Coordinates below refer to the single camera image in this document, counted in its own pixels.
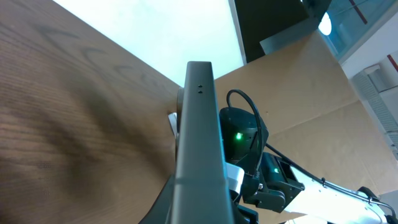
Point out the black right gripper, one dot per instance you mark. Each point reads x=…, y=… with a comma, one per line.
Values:
x=272, y=192

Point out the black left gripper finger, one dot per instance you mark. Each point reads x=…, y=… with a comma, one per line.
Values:
x=159, y=212

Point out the Galaxy smartphone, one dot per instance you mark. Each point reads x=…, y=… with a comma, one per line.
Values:
x=201, y=193

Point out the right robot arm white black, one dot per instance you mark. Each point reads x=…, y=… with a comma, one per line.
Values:
x=244, y=136

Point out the brown cardboard partition board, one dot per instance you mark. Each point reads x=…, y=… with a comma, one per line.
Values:
x=313, y=115

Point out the white louvred wall vent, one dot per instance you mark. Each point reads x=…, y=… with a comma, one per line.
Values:
x=370, y=83

